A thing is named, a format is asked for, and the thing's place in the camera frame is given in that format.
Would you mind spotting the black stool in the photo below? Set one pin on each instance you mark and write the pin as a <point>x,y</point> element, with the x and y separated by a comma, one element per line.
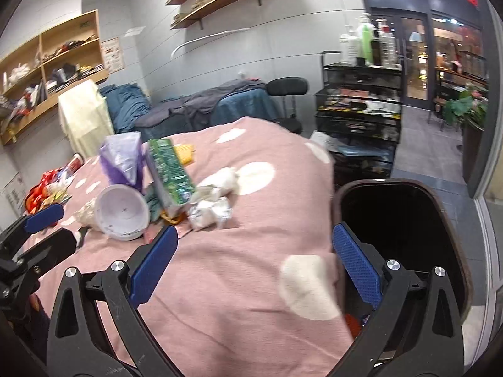
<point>287,86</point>

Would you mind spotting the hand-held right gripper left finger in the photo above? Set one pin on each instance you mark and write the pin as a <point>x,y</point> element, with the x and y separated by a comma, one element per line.
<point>155,267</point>

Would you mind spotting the white tissue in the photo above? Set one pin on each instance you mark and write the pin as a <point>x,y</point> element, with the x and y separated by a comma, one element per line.
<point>222,180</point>
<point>208,212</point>

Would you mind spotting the black mesh cart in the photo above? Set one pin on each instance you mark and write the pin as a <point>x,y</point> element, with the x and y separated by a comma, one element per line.
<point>357,118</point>

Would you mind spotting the pile of red snack bags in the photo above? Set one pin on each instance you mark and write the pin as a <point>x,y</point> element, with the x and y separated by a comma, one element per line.
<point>43,192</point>

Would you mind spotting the purple plastic bag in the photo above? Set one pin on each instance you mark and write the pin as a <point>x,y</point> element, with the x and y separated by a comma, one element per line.
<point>122,157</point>

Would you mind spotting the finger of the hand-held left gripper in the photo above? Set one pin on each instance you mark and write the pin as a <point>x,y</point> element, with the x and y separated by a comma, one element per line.
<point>51,245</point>
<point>44,216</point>

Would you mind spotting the blue-skirted massage bed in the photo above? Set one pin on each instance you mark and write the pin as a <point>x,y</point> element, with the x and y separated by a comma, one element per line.
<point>243,106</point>

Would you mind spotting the potted green plant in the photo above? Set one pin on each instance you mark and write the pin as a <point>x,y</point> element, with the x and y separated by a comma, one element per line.
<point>467,108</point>

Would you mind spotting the pink spotted blanket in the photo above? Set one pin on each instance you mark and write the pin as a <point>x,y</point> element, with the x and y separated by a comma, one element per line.
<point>235,275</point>

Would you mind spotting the dark pump bottle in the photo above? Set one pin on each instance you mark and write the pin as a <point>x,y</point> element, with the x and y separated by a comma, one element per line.
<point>376,51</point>

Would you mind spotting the cream cloth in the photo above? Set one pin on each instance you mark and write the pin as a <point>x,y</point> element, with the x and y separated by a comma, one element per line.
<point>84,114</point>

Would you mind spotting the orange peel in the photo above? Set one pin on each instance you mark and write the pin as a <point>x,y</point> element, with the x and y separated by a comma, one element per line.
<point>173,216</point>

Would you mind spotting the yellow foam fruit net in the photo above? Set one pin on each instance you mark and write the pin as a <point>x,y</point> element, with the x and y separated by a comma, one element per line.
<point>184,153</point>

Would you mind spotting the white paper sheet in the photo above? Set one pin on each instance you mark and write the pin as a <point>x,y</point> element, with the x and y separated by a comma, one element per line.
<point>322,141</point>

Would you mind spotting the blue bedding pile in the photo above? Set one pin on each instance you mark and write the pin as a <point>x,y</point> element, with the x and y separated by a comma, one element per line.
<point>125,106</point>

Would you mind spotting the white wall sign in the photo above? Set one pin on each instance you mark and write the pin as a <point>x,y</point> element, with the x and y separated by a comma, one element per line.
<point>15,196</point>

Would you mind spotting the clear pump bottle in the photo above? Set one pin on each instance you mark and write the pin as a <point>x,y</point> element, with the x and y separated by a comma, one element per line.
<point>387,47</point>

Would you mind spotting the green pump bottle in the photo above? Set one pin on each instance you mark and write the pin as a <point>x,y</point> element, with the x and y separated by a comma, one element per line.
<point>366,43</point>

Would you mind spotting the white curved rail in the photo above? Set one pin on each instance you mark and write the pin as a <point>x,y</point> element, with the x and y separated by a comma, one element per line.
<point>204,39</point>

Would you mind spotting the wooden cubby shelf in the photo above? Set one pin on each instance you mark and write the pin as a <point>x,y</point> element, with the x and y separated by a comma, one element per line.
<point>88,21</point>

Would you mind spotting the black trash bin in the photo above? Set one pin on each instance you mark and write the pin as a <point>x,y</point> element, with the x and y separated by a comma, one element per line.
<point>397,220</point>

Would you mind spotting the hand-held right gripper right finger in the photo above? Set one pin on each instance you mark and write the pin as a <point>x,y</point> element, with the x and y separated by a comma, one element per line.
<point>355,267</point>

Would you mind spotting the grey blanket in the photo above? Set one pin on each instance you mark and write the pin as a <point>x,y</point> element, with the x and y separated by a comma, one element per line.
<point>196,104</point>

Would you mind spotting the wall poster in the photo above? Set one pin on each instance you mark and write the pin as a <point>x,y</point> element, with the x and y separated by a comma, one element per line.
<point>112,55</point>

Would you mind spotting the plastic wrapper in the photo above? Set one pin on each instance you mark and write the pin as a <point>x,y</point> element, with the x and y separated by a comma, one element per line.
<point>86,214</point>

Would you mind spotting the green milk carton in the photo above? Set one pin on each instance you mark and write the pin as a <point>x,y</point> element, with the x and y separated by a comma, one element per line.
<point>169,172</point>

